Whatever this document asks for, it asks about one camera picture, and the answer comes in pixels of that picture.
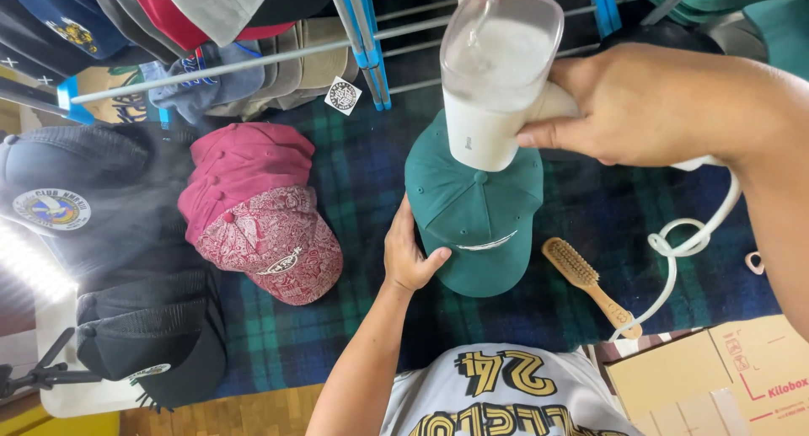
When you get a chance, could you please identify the person's right hand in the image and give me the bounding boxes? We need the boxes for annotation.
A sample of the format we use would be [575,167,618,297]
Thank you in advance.
[517,43,782,169]

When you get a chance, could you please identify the person's left hand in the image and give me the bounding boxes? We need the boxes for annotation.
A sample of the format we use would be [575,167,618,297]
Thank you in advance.
[383,195,453,293]

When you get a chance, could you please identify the green baseball cap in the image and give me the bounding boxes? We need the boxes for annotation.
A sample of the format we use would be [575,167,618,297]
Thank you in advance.
[404,109,545,298]

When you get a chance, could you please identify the white handheld garment steamer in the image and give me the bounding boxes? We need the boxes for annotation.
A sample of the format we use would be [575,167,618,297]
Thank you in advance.
[439,0,728,173]

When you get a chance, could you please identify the dark plaid blanket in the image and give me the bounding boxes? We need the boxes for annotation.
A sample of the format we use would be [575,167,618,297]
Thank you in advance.
[207,82,782,400]

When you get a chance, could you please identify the red patterned baseball cap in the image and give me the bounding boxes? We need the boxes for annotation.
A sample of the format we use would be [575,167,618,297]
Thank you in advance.
[195,185,344,307]

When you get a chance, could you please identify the green cloth heap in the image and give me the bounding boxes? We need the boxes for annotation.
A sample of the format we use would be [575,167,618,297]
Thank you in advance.
[626,0,809,82]

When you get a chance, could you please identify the person's white printed shirt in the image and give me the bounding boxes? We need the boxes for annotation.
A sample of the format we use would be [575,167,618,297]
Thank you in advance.
[379,342,644,436]

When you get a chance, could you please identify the white square hang tag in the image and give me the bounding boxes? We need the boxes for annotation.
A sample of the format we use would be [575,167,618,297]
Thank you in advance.
[324,76,364,116]

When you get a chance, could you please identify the wooden bristle brush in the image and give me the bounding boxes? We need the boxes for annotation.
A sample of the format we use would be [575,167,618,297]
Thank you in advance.
[541,237,643,341]

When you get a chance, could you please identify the maroon baseball cap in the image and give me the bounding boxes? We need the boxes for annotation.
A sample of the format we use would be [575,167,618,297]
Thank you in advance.
[190,123,316,193]
[177,161,317,246]

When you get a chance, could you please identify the khaki baseball cap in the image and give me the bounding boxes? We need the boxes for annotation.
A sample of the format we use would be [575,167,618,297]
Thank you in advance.
[205,17,360,121]

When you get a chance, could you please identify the grey and blue drying rack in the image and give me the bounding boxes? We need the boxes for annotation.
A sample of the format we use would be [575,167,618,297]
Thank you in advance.
[0,0,705,126]

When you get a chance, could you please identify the black mesh cap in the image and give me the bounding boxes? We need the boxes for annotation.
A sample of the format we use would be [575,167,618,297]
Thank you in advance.
[76,267,217,339]
[76,306,228,413]

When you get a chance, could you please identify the blue-grey baseball cap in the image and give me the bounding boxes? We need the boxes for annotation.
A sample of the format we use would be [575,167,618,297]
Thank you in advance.
[139,41,266,126]

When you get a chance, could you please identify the brown cardboard box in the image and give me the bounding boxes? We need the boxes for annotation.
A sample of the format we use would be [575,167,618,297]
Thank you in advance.
[605,313,809,436]

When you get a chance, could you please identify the black cap with round patch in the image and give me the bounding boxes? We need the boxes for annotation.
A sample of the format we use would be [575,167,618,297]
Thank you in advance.
[0,124,204,280]

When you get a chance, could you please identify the grey baseball cap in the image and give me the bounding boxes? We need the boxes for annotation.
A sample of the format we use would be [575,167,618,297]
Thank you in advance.
[159,0,279,48]

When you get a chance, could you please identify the tan cloth with green print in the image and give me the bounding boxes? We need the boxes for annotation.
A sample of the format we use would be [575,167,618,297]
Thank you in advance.
[75,65,168,125]

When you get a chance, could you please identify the black tripod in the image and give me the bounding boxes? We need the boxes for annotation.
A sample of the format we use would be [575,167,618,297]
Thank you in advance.
[0,326,103,400]

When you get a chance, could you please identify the navy cap with yellow emblem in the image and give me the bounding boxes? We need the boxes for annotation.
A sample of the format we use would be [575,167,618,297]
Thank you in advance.
[11,0,130,61]

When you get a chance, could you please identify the black cap with white crosses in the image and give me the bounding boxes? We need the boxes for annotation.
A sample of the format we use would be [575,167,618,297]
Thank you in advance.
[0,0,89,87]

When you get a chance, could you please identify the white steamer cable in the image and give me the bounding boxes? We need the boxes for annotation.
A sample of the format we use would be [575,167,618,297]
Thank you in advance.
[608,169,743,342]

